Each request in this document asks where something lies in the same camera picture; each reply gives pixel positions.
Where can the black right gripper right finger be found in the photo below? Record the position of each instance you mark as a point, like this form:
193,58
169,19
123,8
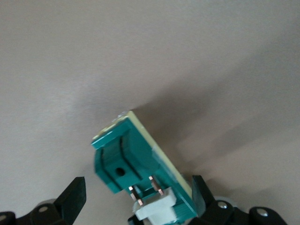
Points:
206,204

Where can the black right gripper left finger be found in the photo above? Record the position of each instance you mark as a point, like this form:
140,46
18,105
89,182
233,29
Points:
70,201

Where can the brown table cover sheet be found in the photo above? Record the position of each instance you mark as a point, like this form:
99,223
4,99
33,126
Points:
70,58

